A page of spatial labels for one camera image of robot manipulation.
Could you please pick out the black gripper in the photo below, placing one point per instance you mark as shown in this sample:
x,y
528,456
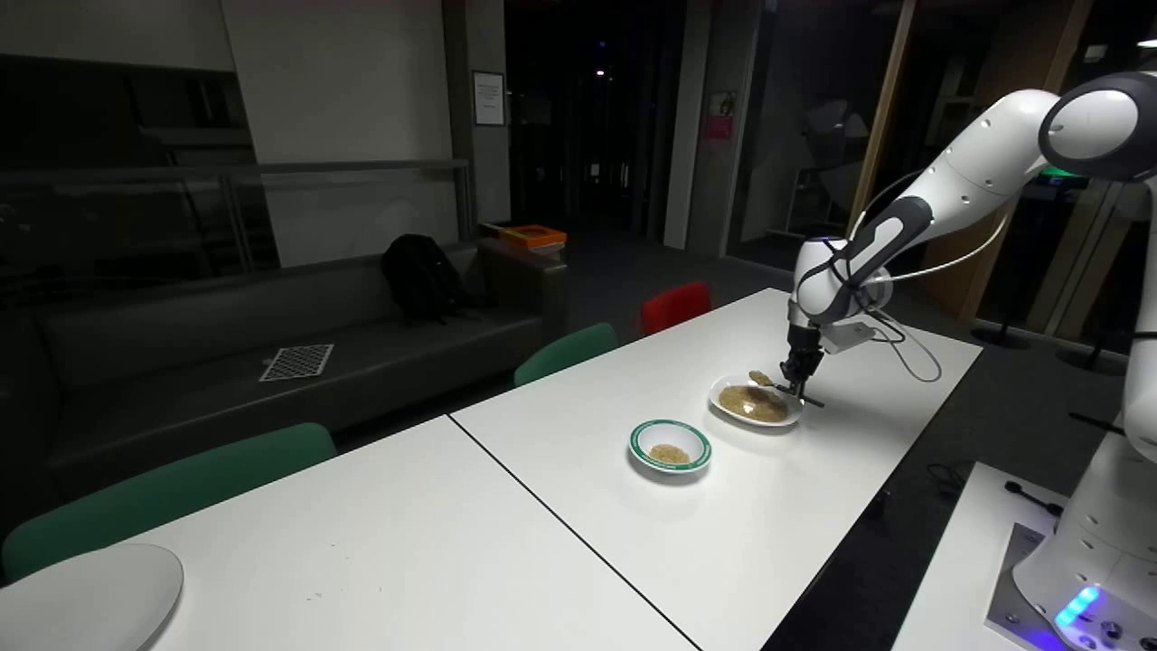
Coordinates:
x,y
804,341

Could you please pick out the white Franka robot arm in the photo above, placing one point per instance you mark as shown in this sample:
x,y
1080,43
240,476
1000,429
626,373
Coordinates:
x,y
964,182

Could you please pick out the large brown sugar heap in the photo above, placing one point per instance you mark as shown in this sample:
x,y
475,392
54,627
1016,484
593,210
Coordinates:
x,y
754,406

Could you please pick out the small brown sugar pile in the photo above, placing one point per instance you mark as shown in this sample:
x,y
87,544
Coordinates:
x,y
669,455

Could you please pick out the green and white bowl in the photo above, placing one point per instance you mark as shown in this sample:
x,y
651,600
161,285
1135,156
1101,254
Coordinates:
x,y
669,467

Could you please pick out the red chair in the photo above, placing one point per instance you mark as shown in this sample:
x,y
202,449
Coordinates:
x,y
672,309

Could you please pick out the green chair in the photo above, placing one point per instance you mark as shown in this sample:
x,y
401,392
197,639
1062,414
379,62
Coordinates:
x,y
167,484
566,353

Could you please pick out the black small tool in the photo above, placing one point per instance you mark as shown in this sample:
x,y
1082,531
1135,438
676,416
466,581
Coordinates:
x,y
1035,497

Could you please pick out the orange lidded bin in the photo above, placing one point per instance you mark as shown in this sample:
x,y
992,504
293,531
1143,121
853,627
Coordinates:
x,y
528,239

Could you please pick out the black backpack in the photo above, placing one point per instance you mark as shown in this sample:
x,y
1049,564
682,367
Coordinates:
x,y
419,275

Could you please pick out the paper sheet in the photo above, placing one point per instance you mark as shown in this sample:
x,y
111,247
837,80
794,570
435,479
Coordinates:
x,y
299,363

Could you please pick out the grey sofa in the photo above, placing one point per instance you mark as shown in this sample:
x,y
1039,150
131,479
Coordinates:
x,y
183,349

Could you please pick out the white round chair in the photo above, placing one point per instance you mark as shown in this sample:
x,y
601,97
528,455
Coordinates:
x,y
83,600

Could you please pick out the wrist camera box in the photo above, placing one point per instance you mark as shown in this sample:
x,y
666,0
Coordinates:
x,y
852,334

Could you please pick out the red wall sign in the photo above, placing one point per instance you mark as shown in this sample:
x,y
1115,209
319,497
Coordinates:
x,y
719,121

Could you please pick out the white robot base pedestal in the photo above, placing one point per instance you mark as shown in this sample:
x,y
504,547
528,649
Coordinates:
x,y
1105,544

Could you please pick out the white wall poster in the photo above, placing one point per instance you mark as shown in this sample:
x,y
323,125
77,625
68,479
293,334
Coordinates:
x,y
490,100

